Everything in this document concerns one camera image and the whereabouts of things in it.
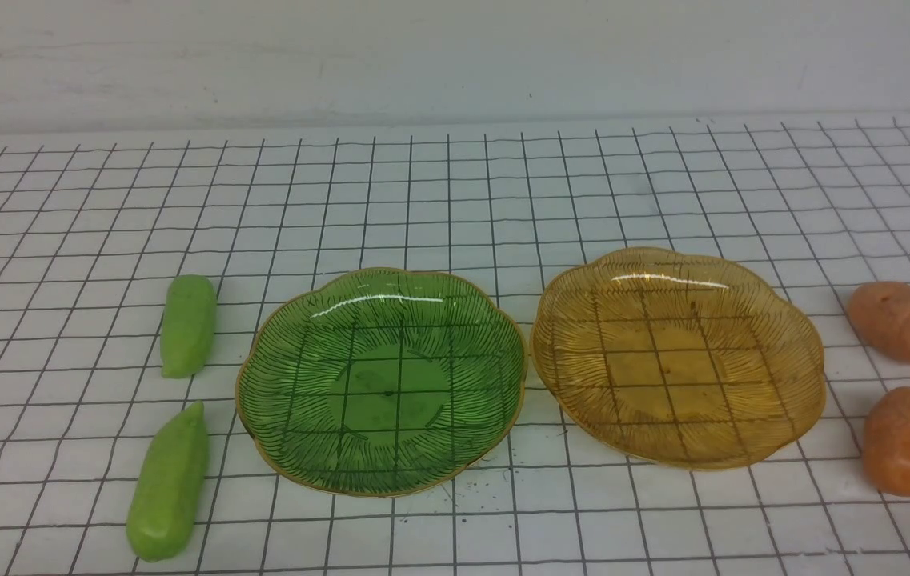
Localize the green cucumber vegetable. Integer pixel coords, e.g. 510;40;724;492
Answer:
126;401;210;562
159;274;217;379

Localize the orange potato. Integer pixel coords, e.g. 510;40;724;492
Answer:
862;386;910;498
846;281;910;364

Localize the green glass plate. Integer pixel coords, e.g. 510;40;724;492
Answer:
235;267;528;498

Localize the amber glass plate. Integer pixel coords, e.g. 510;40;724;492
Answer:
529;247;828;470

